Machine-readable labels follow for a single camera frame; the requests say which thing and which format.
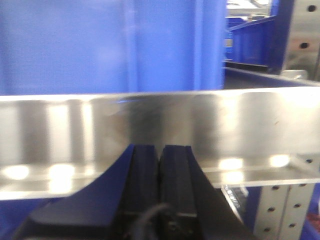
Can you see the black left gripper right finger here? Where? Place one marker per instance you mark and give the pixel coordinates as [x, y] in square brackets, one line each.
[197, 211]

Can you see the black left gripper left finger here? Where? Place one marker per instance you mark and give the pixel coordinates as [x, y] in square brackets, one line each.
[104, 209]

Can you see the blue bin on shelf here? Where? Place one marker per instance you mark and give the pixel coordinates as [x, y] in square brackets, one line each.
[261, 45]

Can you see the blue plastic storage bin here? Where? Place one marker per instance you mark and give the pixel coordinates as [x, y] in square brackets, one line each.
[111, 46]

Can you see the perforated steel shelf post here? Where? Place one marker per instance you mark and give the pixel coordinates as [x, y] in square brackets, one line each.
[283, 202]

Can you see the steel shelf rail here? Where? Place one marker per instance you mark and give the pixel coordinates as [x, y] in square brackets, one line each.
[54, 145]

